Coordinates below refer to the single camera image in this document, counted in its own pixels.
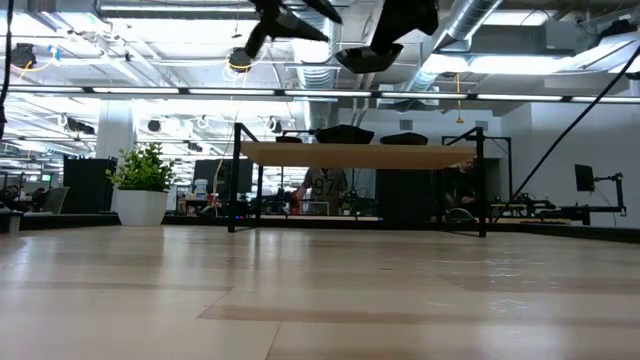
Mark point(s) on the background workbench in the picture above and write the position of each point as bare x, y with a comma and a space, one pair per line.
575, 212

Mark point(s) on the black aluminium table frame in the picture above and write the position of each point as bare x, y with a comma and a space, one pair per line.
70, 221

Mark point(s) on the black teardrop mini plate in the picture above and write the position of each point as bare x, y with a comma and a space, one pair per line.
289, 141
289, 137

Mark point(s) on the ceiling light strip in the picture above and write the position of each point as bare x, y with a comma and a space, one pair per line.
230, 91

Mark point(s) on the white pillar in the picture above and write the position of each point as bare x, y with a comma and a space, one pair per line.
115, 137

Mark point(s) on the wooden shelf black legs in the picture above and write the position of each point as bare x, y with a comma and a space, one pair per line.
350, 156

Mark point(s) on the small green potted plant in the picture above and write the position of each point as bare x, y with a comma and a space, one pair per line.
142, 170

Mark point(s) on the grey chair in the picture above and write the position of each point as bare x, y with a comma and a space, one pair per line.
56, 200

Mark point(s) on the black monitor on arm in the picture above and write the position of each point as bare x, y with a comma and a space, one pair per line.
584, 177

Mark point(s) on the silver corrugated ventilation duct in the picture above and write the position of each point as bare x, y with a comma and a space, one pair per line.
315, 65
470, 20

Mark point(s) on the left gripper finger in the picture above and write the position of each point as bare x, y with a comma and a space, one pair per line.
295, 27
325, 11

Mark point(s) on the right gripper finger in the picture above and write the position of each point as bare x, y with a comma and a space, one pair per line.
387, 32
401, 39

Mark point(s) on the black cabinet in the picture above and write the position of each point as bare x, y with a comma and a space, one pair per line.
405, 195

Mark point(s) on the black partition panel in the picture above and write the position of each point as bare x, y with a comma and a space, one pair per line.
87, 185

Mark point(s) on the person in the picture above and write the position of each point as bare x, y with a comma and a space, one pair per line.
325, 187
37, 196
465, 182

